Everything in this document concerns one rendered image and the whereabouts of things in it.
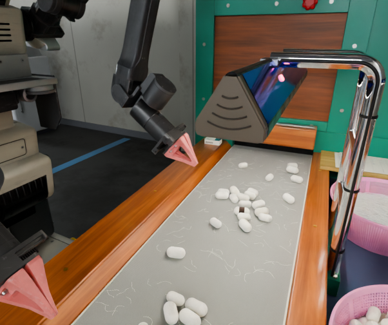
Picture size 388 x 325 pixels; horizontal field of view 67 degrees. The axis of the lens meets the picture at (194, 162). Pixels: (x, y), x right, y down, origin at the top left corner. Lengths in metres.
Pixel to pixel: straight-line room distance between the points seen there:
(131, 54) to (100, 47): 3.10
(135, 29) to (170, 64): 2.53
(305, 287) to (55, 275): 0.42
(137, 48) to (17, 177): 0.51
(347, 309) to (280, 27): 0.84
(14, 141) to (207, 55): 0.70
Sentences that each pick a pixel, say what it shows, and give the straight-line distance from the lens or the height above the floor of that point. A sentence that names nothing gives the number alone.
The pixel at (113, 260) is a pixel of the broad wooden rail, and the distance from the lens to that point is 0.61.
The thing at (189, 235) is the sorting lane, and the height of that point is 0.74.
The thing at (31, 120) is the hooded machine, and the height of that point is 0.21.
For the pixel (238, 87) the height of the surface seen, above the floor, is 1.10.
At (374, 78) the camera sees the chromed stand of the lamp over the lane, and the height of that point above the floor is 1.09.
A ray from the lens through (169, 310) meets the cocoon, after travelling 0.51.
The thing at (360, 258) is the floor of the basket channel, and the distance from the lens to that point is 0.81.
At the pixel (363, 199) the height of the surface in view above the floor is 0.73.
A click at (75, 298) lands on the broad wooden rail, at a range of 0.56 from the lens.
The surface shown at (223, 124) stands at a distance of 0.33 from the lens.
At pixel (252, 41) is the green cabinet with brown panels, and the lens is 1.12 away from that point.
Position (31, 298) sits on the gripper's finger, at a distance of 0.46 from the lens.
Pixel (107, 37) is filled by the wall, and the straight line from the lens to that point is 3.75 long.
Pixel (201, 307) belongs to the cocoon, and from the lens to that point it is 0.51.
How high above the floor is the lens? 1.15
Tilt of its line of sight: 23 degrees down
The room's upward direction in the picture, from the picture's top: straight up
